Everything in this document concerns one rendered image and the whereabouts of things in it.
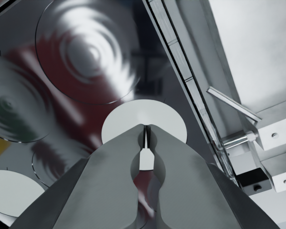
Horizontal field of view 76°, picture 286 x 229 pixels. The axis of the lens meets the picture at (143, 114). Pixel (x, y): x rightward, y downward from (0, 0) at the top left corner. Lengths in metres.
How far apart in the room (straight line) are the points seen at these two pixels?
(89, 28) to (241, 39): 0.15
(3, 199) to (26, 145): 0.12
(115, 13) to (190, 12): 0.11
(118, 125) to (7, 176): 0.18
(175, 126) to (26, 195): 0.24
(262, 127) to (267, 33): 0.10
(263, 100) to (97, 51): 0.19
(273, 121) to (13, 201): 0.36
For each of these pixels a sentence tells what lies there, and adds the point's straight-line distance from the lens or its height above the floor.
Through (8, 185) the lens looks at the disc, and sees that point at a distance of 0.33.
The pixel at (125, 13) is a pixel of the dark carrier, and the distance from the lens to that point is 0.18.
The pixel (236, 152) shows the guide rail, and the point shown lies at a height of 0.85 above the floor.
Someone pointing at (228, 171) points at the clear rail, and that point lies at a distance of 0.27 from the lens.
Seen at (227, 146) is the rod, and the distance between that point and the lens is 0.25.
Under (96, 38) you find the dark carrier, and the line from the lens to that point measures 0.19.
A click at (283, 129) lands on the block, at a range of 0.25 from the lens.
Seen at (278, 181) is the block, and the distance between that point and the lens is 0.30.
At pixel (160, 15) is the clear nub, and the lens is 0.17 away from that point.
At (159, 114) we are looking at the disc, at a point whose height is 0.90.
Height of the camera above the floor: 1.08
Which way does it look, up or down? 62 degrees down
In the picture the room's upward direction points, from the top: 178 degrees counter-clockwise
